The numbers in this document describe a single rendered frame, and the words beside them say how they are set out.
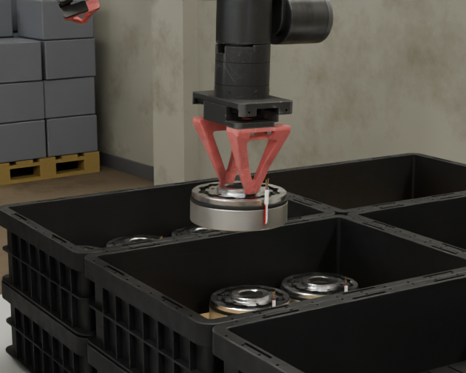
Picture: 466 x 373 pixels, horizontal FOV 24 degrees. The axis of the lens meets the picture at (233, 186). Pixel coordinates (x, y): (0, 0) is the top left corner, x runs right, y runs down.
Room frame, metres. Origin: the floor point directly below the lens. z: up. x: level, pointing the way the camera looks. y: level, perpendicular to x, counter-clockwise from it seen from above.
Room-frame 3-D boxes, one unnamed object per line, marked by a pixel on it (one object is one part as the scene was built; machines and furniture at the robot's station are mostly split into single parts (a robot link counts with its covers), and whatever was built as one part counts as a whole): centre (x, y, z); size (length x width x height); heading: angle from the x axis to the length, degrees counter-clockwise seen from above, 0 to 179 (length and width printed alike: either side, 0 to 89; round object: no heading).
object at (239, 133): (1.11, -0.01, 1.09); 0.07 x 0.07 x 0.09; 31
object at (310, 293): (1.36, -0.11, 0.86); 0.10 x 0.10 x 0.01
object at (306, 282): (1.36, -0.11, 0.86); 0.05 x 0.05 x 0.01
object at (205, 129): (1.13, 0.00, 1.09); 0.07 x 0.07 x 0.09; 31
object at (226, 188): (1.12, -0.01, 1.04); 0.05 x 0.05 x 0.01
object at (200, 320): (1.24, -0.06, 0.92); 0.40 x 0.30 x 0.02; 122
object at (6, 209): (1.49, 0.10, 0.92); 0.40 x 0.30 x 0.02; 122
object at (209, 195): (1.12, -0.01, 1.04); 0.10 x 0.10 x 0.01
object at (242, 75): (1.12, -0.01, 1.16); 0.10 x 0.07 x 0.07; 31
